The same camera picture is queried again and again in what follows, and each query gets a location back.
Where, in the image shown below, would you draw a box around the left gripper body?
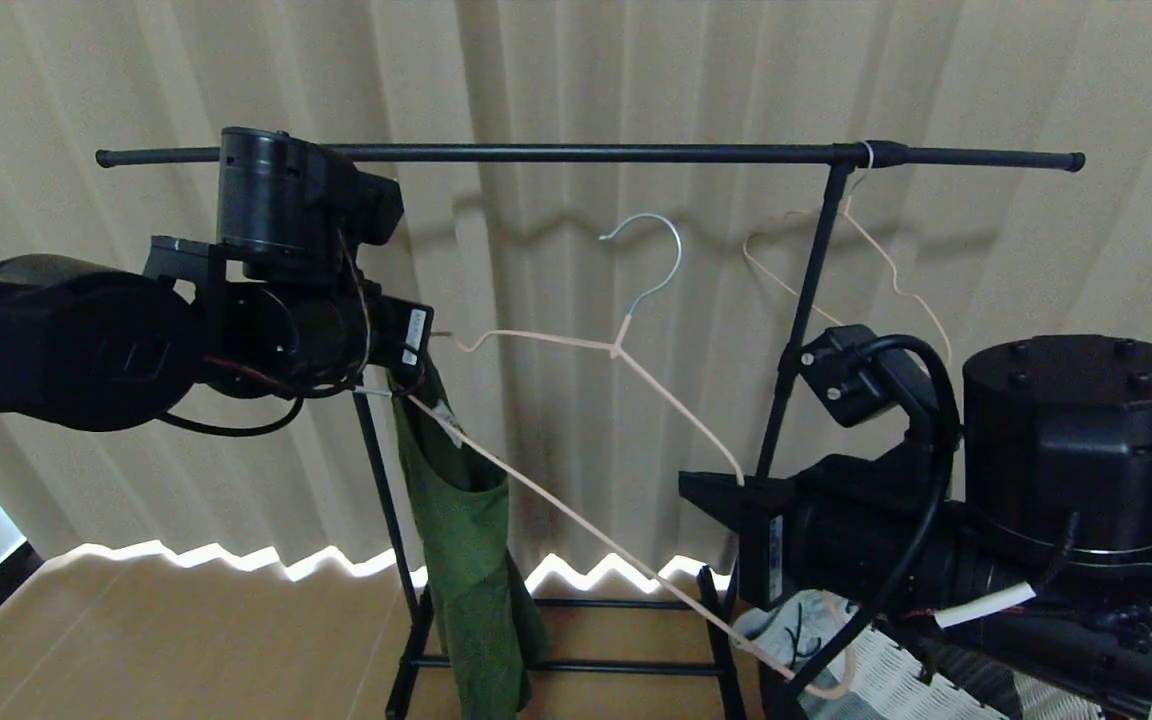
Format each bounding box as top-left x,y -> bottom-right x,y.
225,284 -> 435,395

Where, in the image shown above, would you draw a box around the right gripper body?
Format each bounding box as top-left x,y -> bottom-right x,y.
733,444 -> 983,627

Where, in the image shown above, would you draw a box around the green printed t-shirt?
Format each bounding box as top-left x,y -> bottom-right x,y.
390,359 -> 553,720

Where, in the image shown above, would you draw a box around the pink clothes hanger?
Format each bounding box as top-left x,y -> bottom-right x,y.
403,212 -> 860,702
741,144 -> 956,372

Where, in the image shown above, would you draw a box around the white laundry basket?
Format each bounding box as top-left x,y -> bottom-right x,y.
760,589 -> 1109,720

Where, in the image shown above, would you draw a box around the black clothes rack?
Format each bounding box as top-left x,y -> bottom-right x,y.
95,139 -> 1088,720

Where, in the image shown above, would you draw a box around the pale grey shorts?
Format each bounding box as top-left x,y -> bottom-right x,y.
733,589 -> 864,693

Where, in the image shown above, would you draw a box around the beige curtain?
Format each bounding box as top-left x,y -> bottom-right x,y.
0,0 -> 1152,603

